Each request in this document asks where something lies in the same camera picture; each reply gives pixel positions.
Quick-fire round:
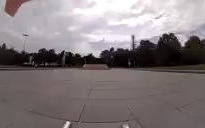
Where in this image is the grey concrete slab plaza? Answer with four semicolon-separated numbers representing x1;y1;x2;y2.
0;68;205;128

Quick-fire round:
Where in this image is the tall dark pole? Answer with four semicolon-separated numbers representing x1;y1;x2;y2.
131;34;136;52

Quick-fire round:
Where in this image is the dark tree line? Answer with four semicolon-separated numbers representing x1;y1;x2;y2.
0;32;205;69

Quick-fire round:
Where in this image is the floodlight pole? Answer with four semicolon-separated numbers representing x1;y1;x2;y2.
21;32;30;54

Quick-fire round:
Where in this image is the grass strip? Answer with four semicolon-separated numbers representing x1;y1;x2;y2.
136;63;205;75

